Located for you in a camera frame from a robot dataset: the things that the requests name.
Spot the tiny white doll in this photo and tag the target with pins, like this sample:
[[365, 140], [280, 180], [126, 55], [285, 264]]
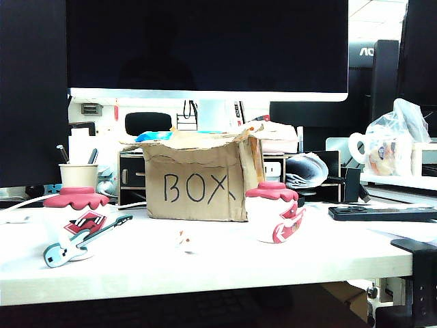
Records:
[[186, 242]]

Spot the cardboard box lettered BOX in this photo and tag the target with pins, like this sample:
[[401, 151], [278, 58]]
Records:
[[194, 184]]

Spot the red-capped doll with arrow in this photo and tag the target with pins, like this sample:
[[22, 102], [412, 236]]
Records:
[[273, 218]]

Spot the red-capped doll with guitar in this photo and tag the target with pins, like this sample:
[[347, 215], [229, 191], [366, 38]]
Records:
[[82, 218]]

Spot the white power socket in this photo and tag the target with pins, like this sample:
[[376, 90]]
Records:
[[273, 169]]

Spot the red white black carton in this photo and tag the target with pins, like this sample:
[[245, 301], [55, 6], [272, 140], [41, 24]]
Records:
[[239, 112]]

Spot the pink white stacked boxes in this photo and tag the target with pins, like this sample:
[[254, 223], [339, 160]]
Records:
[[280, 140]]

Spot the blue white plastic packet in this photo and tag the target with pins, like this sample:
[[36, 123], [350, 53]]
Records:
[[152, 136]]

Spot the black chair headrest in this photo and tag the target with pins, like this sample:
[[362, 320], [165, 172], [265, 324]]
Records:
[[148, 123]]

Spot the black wooden desk organizer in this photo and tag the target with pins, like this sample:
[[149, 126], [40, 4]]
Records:
[[131, 171]]

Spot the folded grey white magazine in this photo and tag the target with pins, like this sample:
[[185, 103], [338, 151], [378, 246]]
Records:
[[307, 167]]

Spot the low black monitor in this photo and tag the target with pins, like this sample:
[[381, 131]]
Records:
[[317, 119]]

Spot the pale blue white gadget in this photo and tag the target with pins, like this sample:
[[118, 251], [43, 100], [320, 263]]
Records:
[[106, 181]]

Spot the red hanging ornament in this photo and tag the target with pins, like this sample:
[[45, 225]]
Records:
[[116, 111]]

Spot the large white-framed monitor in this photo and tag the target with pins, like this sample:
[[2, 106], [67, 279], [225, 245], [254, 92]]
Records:
[[205, 44]]

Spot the thick black pen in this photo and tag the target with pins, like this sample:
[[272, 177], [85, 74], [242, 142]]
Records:
[[93, 156]]

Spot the small black stand block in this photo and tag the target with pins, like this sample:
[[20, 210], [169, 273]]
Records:
[[353, 184]]

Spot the beige paper cup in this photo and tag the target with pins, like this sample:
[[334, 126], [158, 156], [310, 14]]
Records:
[[78, 176]]

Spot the slim dark pen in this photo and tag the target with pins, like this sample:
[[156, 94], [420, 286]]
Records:
[[63, 153]]

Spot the black remote control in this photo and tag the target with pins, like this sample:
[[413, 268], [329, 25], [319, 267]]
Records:
[[382, 213]]

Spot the white monitor riser shelf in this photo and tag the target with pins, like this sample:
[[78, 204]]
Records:
[[392, 180]]

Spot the clear plastic bag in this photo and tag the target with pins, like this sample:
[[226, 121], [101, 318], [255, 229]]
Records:
[[396, 143]]

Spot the brown cardboard carton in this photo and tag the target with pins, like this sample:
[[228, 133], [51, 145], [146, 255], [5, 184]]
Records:
[[348, 297]]

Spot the black AOC monitor back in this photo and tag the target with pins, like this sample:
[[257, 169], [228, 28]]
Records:
[[385, 78]]

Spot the dark black monitor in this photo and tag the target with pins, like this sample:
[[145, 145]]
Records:
[[30, 85]]

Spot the black table clamp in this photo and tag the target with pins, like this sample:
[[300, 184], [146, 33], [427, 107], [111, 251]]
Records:
[[423, 259]]

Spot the tall black monitor panel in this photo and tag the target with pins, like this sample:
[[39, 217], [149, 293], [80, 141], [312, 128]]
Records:
[[420, 51]]

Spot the grey wall socket box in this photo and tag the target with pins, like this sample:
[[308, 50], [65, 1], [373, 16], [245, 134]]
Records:
[[91, 109]]

